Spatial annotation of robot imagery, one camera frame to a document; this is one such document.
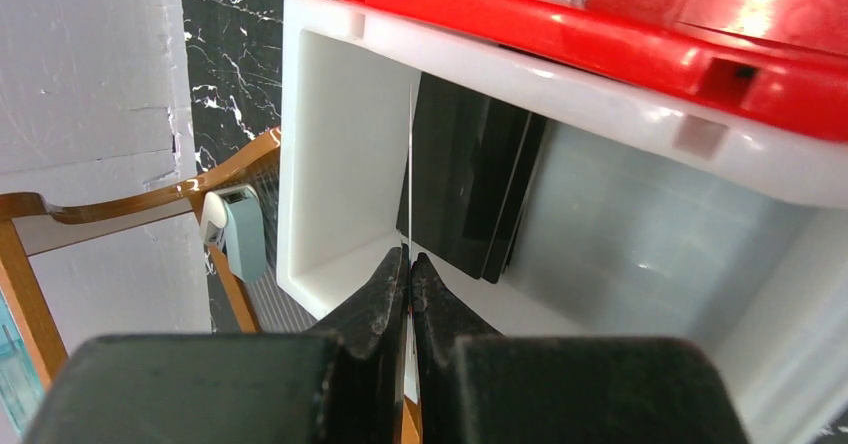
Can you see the pale green tape dispenser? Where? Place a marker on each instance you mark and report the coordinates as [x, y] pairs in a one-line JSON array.
[[231, 220]]

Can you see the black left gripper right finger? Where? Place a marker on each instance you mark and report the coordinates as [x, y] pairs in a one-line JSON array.
[[477, 385]]

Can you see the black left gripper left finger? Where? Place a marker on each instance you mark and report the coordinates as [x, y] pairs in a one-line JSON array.
[[340, 381]]

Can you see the black VIP card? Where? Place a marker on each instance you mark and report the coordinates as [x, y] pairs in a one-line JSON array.
[[412, 378]]

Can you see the red plastic bin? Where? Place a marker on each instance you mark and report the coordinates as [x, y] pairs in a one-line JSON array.
[[779, 62]]

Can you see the white plastic bin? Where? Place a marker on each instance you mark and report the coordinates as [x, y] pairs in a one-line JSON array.
[[646, 215]]

